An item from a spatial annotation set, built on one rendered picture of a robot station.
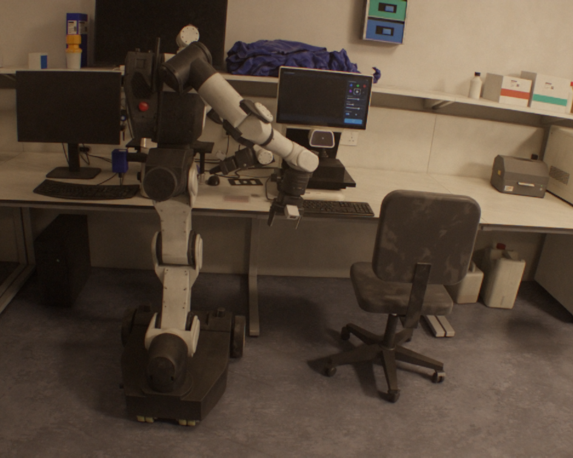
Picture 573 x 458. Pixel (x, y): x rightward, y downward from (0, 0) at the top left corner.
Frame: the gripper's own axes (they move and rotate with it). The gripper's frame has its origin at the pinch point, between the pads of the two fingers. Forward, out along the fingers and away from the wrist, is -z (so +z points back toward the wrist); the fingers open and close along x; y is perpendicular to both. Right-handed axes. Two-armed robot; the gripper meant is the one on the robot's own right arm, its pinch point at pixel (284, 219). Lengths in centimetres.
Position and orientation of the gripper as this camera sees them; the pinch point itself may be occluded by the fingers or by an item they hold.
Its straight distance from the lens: 177.3
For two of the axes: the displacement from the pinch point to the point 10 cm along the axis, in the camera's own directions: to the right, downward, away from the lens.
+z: 2.7, -9.1, -3.1
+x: 8.7, 0.9, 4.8
